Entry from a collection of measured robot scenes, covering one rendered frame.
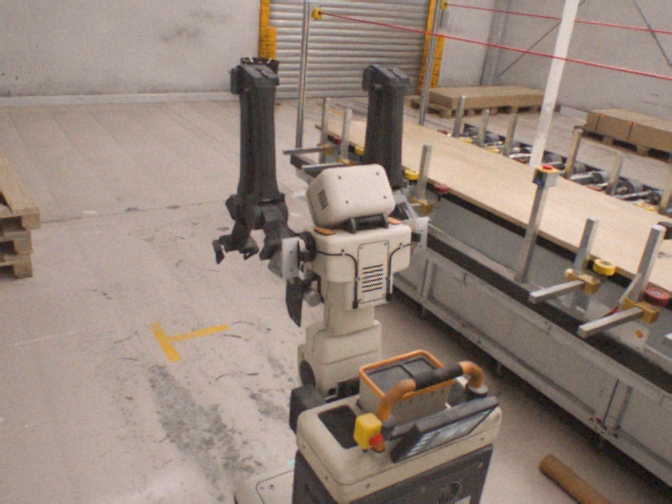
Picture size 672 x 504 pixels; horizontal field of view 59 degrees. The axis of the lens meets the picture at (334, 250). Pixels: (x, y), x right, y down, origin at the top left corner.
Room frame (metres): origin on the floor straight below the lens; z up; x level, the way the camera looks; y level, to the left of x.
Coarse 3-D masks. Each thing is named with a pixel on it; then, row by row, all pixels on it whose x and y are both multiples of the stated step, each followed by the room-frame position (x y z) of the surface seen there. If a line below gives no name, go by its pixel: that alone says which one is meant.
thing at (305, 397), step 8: (352, 376) 1.47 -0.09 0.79; (344, 384) 1.45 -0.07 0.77; (296, 392) 1.42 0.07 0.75; (304, 392) 1.42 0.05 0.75; (312, 392) 1.42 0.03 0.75; (328, 392) 1.49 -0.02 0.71; (336, 392) 1.45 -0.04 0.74; (344, 392) 1.45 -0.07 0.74; (296, 400) 1.40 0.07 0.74; (304, 400) 1.38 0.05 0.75; (312, 400) 1.39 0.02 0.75; (320, 400) 1.39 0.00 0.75; (328, 400) 1.42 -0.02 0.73; (336, 400) 1.44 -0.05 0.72; (296, 408) 1.39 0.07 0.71; (304, 408) 1.36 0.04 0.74; (296, 416) 1.39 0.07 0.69; (296, 424) 1.39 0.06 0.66
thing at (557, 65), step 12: (576, 0) 3.61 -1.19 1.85; (564, 12) 3.63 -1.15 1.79; (564, 24) 3.62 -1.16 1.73; (564, 36) 3.60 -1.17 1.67; (564, 48) 3.61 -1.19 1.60; (552, 60) 3.64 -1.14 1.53; (552, 72) 3.62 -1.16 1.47; (552, 84) 3.61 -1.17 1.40; (552, 96) 3.60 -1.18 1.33; (552, 108) 3.62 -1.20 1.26; (540, 120) 3.63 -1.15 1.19; (540, 132) 3.61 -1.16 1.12; (540, 144) 3.60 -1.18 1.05; (540, 156) 3.61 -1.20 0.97
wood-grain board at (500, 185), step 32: (320, 128) 4.16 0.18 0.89; (352, 128) 4.20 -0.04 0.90; (416, 128) 4.39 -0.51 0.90; (416, 160) 3.52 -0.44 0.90; (448, 160) 3.58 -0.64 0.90; (480, 160) 3.66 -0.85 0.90; (512, 160) 3.73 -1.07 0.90; (480, 192) 3.01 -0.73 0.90; (512, 192) 3.06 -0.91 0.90; (576, 192) 3.17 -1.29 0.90; (544, 224) 2.62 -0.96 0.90; (576, 224) 2.66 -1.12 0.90; (608, 224) 2.70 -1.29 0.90; (640, 224) 2.74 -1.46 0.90; (608, 256) 2.31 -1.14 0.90; (640, 256) 2.34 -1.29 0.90
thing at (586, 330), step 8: (624, 312) 1.90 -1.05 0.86; (632, 312) 1.90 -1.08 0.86; (640, 312) 1.92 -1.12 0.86; (600, 320) 1.82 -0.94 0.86; (608, 320) 1.83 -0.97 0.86; (616, 320) 1.84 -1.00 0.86; (624, 320) 1.87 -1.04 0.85; (632, 320) 1.90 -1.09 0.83; (584, 328) 1.76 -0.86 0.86; (592, 328) 1.76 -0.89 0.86; (600, 328) 1.79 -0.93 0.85; (608, 328) 1.82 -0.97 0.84; (584, 336) 1.74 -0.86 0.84
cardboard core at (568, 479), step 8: (552, 456) 2.01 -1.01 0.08; (544, 464) 1.98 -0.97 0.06; (552, 464) 1.96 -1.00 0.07; (560, 464) 1.96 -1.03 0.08; (552, 472) 1.94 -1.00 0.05; (560, 472) 1.93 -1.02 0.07; (568, 472) 1.92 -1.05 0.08; (560, 480) 1.90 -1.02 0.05; (568, 480) 1.89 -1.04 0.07; (576, 480) 1.88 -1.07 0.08; (568, 488) 1.87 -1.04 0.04; (576, 488) 1.85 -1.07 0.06; (584, 488) 1.84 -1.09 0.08; (592, 488) 1.84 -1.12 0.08; (576, 496) 1.84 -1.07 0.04; (584, 496) 1.82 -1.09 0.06; (592, 496) 1.80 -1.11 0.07; (600, 496) 1.80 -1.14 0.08
